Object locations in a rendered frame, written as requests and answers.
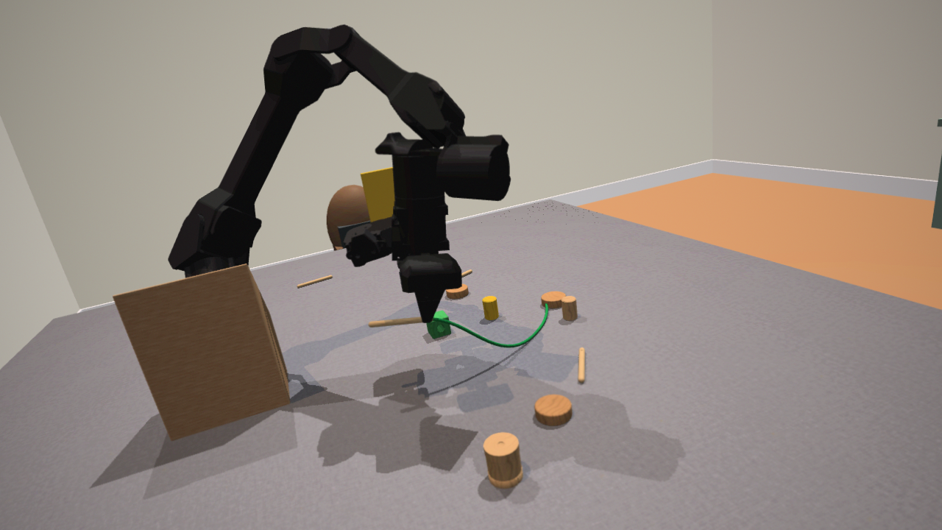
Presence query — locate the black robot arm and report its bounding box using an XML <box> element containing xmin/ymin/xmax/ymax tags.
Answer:
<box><xmin>168</xmin><ymin>24</ymin><xmax>511</xmax><ymax>278</ymax></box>

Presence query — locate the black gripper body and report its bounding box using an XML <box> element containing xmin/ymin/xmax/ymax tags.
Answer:
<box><xmin>394</xmin><ymin>194</ymin><xmax>462</xmax><ymax>293</ymax></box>

